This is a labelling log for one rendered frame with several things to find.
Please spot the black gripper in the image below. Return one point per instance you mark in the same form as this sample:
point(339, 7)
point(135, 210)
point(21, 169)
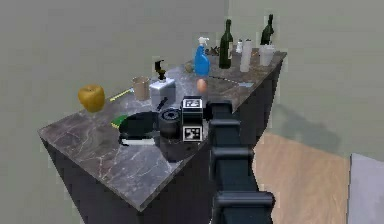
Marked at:
point(170, 123)

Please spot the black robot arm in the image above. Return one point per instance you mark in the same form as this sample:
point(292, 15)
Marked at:
point(233, 166)

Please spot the dark marble-top kitchen counter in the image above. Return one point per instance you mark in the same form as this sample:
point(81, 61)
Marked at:
point(110, 160)

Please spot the black round pan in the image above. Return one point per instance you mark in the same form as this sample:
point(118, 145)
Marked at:
point(138, 125)

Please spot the green sponge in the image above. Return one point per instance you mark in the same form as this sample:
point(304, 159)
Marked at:
point(119, 120)

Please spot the short black stick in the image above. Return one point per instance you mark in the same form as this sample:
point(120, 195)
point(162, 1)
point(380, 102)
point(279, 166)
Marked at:
point(162, 103)

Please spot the beige cup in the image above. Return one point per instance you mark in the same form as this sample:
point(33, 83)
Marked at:
point(141, 88)

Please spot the white soap dispenser black pump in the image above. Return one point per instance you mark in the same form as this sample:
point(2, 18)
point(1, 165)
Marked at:
point(162, 90)

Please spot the yellow apple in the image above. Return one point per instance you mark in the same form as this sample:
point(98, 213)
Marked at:
point(91, 97)

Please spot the brown egg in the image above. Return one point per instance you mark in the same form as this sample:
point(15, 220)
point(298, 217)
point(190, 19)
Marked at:
point(201, 85)

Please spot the small olive round food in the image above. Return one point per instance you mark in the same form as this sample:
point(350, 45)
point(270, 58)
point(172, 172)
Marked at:
point(189, 67)

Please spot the blue spray bottle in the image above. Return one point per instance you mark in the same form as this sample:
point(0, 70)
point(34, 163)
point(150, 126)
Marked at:
point(202, 61)

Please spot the small dark brown object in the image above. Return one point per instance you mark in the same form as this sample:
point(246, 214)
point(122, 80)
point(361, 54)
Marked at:
point(212, 51)

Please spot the dark green wine bottle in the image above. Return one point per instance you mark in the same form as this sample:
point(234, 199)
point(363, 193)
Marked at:
point(267, 33)
point(226, 46)

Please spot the small white shaker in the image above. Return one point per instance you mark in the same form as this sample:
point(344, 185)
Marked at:
point(239, 47)

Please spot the white cup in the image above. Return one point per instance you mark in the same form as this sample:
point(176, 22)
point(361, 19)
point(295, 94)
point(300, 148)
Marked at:
point(266, 55)

